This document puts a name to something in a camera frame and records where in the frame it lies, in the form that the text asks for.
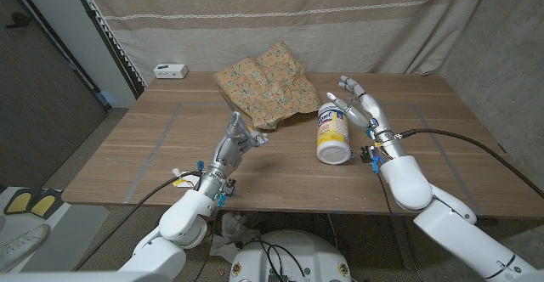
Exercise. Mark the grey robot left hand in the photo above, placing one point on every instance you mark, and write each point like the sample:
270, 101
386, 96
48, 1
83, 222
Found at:
225, 154

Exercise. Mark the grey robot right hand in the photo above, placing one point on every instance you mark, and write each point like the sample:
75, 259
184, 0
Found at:
376, 112

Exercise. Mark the grey scissors with tan grips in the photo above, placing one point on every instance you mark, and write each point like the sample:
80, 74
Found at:
226, 101

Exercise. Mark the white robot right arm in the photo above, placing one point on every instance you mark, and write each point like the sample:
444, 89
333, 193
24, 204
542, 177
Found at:
406, 184

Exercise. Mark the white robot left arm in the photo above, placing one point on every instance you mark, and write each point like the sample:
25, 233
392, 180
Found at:
187, 218

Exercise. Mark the crumpled white paper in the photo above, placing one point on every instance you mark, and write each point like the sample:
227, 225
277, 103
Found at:
236, 227

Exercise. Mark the white yellow wipes canister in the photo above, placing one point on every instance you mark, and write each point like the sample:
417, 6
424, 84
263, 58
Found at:
333, 137

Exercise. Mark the floral patterned cloth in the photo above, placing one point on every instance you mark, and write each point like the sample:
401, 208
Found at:
268, 82

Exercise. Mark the white power strip box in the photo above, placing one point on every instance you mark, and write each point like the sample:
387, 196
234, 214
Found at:
170, 71

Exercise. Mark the beige striped curtain backdrop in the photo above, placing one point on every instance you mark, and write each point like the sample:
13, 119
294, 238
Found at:
297, 18

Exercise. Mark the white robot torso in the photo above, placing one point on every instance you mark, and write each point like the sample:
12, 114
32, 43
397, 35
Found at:
306, 252

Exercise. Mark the metal table leg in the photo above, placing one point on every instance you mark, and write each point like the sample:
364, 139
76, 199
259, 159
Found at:
401, 244

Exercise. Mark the yellow black foot pad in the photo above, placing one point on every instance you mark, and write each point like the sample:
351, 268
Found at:
19, 202
47, 201

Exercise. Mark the dark grey door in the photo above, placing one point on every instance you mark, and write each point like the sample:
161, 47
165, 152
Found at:
42, 103

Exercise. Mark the white sneaker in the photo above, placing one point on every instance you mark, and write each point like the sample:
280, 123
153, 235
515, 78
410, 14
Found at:
23, 244

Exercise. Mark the perforated metal rail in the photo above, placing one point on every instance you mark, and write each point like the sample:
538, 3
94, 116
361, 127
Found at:
111, 44

